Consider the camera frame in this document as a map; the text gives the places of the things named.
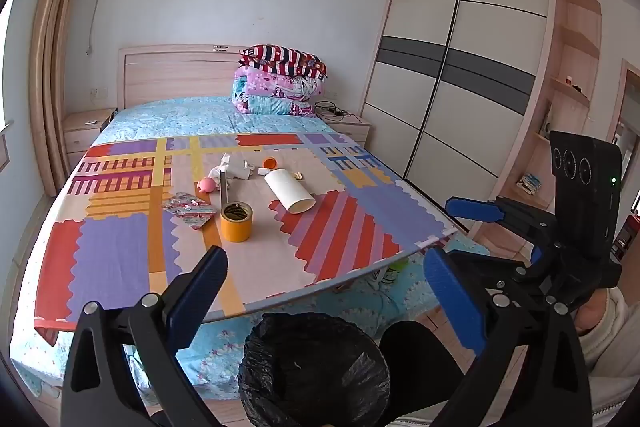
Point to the person's leg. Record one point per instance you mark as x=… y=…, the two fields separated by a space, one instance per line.
x=415 y=357

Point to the grey strip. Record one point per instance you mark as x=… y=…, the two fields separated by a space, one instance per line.
x=224 y=192

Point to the striped folded blanket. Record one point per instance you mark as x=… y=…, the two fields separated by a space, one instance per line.
x=285 y=59

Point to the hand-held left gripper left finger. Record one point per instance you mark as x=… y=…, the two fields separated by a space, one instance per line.
x=200 y=292

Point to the person's right forearm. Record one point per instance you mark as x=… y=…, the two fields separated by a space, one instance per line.
x=617 y=357

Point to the crumpled white tissue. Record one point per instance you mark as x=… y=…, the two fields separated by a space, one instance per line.
x=222 y=164

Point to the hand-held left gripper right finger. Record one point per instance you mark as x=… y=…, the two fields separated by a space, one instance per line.
x=452 y=302

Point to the trash bin with black bag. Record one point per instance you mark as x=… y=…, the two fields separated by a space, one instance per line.
x=310 y=372

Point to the wooden window frame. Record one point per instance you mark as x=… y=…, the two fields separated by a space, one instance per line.
x=55 y=57

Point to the colourful foam mat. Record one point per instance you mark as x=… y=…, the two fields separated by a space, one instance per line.
x=350 y=227

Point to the wooden corner shelf unit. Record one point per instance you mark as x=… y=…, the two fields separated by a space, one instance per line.
x=575 y=37

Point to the person's right hand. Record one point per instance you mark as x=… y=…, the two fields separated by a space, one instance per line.
x=590 y=312

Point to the orange bottle cap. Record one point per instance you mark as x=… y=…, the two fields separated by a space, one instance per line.
x=270 y=162

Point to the wall socket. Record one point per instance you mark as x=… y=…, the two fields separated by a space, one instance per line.
x=98 y=94

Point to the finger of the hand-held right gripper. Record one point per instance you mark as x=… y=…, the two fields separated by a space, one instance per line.
x=470 y=208
x=500 y=266

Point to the white sliding door wardrobe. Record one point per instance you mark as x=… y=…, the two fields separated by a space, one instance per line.
x=480 y=57

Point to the wooden bed headboard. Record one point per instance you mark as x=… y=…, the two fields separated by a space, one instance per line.
x=175 y=72

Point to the yellow tape roll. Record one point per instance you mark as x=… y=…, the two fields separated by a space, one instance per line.
x=237 y=222

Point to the stack of books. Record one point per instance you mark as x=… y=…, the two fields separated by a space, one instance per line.
x=530 y=184

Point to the pink folded quilt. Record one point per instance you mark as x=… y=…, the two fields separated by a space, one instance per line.
x=270 y=92

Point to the wooden nightstand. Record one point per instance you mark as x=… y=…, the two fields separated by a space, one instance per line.
x=85 y=129
x=350 y=129

